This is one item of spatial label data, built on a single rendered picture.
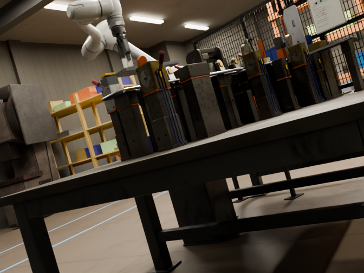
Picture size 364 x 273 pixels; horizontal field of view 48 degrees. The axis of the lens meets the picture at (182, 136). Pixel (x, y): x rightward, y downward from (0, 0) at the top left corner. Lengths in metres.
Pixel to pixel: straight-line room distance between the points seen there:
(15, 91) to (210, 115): 6.04
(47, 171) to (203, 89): 6.43
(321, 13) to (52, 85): 7.68
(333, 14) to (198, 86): 1.42
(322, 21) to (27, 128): 5.64
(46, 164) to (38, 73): 2.52
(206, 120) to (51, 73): 8.35
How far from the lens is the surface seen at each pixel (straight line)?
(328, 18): 3.00
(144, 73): 1.68
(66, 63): 10.43
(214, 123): 1.82
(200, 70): 1.84
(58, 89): 9.96
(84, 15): 2.26
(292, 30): 2.82
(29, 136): 7.50
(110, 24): 2.30
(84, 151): 8.48
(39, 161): 7.95
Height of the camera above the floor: 0.74
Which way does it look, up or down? level
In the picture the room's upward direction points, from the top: 16 degrees counter-clockwise
